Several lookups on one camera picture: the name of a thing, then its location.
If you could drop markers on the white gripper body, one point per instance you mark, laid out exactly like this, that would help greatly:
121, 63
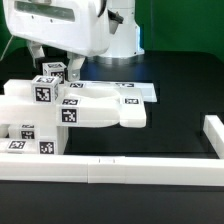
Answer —
77, 26

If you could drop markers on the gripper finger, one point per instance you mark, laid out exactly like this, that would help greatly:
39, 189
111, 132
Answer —
74, 66
36, 51

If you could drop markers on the white tagged cube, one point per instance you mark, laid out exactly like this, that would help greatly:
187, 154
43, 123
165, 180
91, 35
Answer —
45, 89
54, 69

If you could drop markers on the white chair back frame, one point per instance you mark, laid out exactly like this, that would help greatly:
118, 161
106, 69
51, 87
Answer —
92, 105

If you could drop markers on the white chair seat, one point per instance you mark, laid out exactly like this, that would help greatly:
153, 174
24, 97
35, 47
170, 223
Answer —
51, 139

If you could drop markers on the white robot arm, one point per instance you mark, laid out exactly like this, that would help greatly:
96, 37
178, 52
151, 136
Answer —
124, 34

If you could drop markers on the thin white rod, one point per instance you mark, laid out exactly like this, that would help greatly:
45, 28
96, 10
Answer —
6, 48

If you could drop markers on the white marker sheet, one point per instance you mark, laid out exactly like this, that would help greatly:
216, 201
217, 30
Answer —
150, 91

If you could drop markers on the white U-shaped obstacle fence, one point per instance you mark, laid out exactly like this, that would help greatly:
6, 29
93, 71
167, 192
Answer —
121, 170

